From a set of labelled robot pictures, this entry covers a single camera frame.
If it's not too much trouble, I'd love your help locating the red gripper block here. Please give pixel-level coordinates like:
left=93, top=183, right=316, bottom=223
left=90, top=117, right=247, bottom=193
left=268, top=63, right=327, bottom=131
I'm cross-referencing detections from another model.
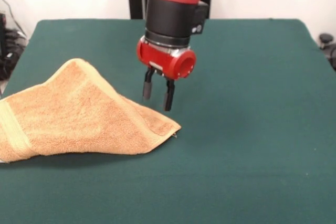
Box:
left=135, top=36, right=197, bottom=112

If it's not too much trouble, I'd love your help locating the orange-tan terry towel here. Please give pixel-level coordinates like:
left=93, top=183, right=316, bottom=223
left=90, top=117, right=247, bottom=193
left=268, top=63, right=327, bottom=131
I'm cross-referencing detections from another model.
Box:
left=0, top=58, right=182, bottom=164

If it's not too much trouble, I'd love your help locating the dark green table cloth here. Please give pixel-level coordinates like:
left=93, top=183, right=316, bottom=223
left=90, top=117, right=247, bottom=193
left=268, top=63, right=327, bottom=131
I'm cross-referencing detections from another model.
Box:
left=0, top=18, right=336, bottom=224

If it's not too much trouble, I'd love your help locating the black equipment pile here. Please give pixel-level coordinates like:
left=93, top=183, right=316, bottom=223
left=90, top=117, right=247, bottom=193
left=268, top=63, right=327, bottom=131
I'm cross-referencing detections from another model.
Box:
left=0, top=13, right=28, bottom=82

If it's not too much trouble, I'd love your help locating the black round-headed stand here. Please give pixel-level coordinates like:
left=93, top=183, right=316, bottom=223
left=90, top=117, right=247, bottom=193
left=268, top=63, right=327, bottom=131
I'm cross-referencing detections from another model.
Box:
left=319, top=33, right=336, bottom=71

